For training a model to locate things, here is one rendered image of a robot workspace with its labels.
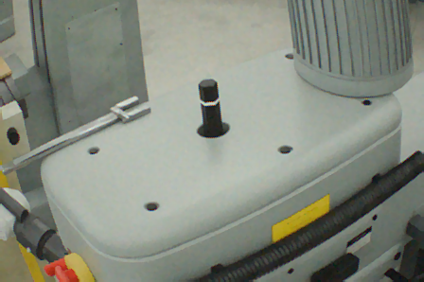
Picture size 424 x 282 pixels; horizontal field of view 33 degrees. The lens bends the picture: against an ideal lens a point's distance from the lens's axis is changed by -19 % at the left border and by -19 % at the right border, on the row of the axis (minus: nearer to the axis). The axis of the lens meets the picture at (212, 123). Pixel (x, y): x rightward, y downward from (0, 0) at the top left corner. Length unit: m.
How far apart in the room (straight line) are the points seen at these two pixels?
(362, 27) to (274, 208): 0.26
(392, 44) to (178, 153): 0.32
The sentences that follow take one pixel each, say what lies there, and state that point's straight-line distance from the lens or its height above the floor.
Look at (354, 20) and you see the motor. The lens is 1.01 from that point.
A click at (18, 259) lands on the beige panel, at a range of 3.17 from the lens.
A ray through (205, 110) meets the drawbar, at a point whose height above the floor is 1.92.
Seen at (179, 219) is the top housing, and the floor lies 1.89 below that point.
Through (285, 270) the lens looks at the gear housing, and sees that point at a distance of 1.04.
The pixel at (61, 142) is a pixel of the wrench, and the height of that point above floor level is 1.90.
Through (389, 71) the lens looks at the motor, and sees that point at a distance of 1.06.
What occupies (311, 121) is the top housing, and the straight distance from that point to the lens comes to 1.01.
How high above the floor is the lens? 2.41
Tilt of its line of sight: 31 degrees down
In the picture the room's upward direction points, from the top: 7 degrees counter-clockwise
